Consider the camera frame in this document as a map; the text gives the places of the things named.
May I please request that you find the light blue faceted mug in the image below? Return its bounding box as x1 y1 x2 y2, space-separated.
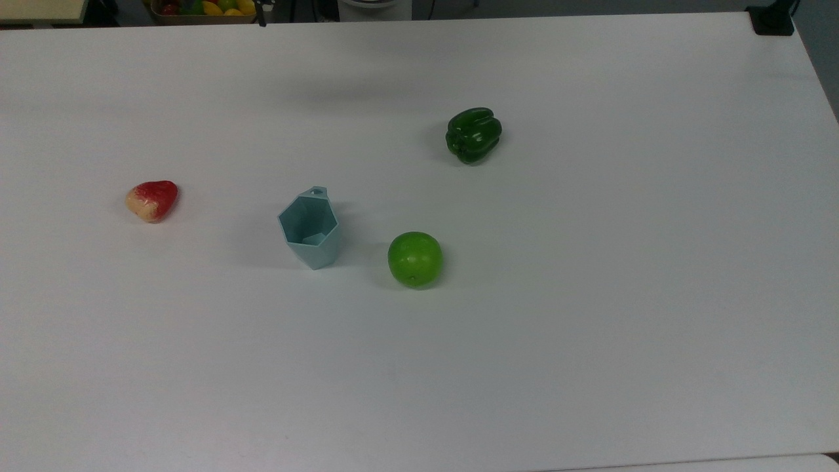
277 186 341 271

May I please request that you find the box of toy fruit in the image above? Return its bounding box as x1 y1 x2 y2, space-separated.
149 0 258 26

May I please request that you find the red and cream toy fruit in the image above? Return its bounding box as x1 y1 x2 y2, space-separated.
125 180 179 224

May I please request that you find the wooden desk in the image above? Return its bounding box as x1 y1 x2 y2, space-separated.
0 0 89 28

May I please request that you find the green bell pepper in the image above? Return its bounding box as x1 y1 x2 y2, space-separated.
446 108 503 165

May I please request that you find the green apple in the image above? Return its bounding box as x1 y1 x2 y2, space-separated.
387 231 444 289

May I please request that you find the black table clamp mount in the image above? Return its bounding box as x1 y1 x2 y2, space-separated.
746 0 798 37

